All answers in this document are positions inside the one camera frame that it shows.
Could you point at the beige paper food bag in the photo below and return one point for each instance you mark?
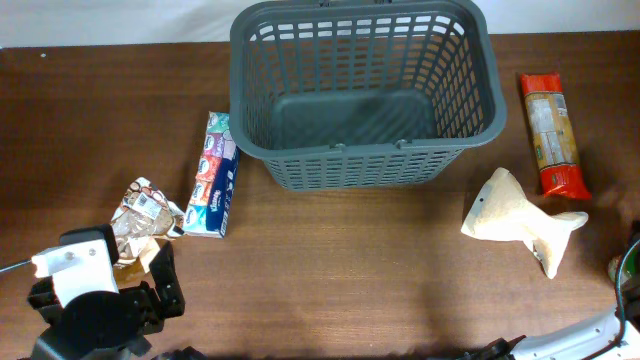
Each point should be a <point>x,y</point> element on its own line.
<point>501,212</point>

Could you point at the red spaghetti pasta packet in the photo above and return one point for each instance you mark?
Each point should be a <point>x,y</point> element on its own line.
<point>552,137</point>

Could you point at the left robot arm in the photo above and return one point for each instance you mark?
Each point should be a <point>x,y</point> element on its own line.
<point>88,315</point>

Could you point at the brown cookie snack bag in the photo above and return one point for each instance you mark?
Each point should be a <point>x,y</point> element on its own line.
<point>144,221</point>

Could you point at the green lid spice jar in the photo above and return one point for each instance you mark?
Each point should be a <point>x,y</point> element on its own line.
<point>628,270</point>

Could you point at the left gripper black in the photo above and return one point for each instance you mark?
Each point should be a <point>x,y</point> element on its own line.
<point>170,286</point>

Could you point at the grey plastic shopping basket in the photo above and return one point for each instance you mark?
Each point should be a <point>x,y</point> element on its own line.
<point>345,94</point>

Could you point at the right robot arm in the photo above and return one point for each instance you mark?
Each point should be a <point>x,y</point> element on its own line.
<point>613,335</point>

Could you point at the multicolour tissue multipack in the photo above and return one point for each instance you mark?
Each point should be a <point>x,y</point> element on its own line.
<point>208,210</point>

